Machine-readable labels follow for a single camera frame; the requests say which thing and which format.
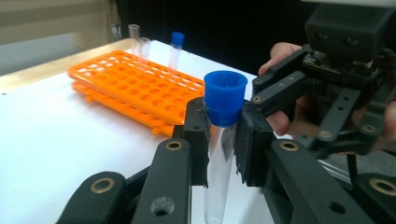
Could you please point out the blue-capped test tube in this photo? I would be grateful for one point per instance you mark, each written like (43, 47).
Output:
(177, 39)
(225, 90)

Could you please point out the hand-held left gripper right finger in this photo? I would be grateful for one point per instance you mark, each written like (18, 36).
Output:
(253, 149)

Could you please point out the black curtain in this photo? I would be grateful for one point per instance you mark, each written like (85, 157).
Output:
(218, 31)

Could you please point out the orange plastic test tube rack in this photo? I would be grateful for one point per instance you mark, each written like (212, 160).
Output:
(124, 77)

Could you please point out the clear test tube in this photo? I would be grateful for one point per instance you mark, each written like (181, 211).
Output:
(134, 31)
(144, 46)

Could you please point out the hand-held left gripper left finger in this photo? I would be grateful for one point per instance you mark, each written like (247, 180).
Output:
(197, 140)

